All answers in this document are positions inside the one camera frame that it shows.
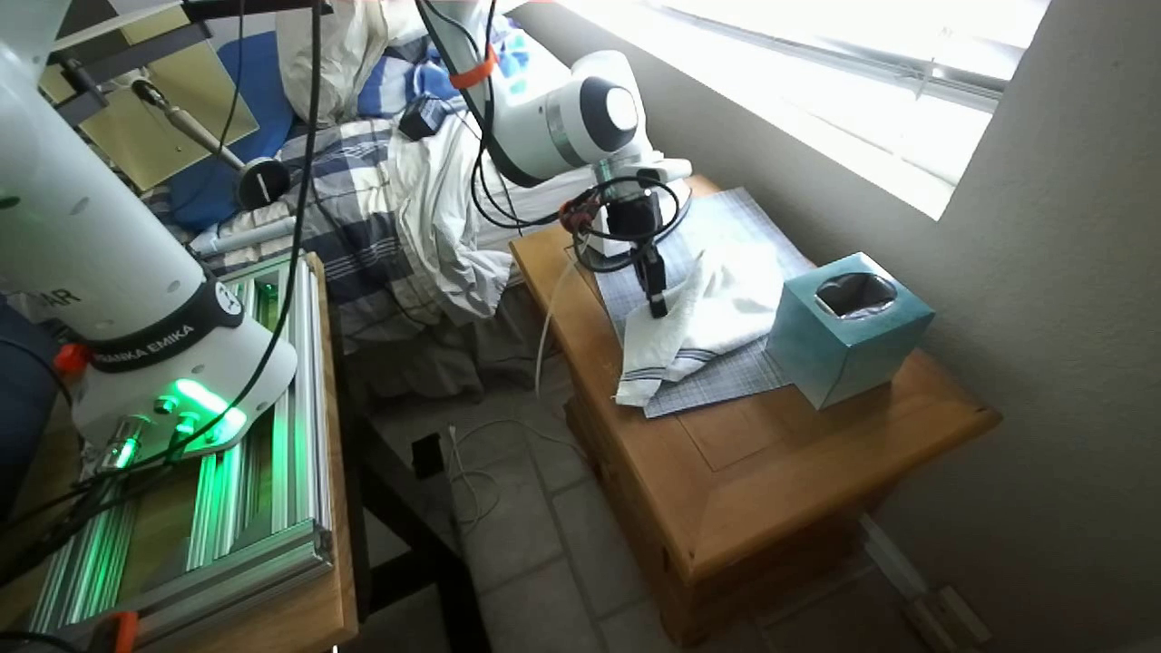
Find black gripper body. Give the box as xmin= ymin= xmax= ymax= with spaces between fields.
xmin=601 ymin=183 xmax=681 ymax=273

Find white striped towel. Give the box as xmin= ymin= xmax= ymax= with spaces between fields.
xmin=614 ymin=216 xmax=785 ymax=408

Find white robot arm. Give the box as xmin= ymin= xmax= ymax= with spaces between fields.
xmin=0 ymin=0 xmax=684 ymax=463

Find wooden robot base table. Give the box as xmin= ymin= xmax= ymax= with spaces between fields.
xmin=0 ymin=250 xmax=363 ymax=653

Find grey grid mat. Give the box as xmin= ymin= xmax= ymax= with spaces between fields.
xmin=595 ymin=188 xmax=813 ymax=416

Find teal tissue box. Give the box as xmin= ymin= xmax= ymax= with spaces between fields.
xmin=767 ymin=254 xmax=931 ymax=408

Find wooden side table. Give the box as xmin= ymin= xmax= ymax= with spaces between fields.
xmin=513 ymin=225 xmax=1003 ymax=644

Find white window blinds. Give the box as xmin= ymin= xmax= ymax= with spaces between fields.
xmin=557 ymin=0 xmax=1052 ymax=221

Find pile of bedding and clothes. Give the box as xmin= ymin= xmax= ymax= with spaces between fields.
xmin=48 ymin=0 xmax=573 ymax=401

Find black microphone stand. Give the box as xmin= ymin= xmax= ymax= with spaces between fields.
xmin=131 ymin=79 xmax=290 ymax=211

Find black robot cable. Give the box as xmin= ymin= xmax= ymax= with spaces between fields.
xmin=409 ymin=0 xmax=695 ymax=277

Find aluminium rail base frame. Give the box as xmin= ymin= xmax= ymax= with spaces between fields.
xmin=30 ymin=257 xmax=333 ymax=644

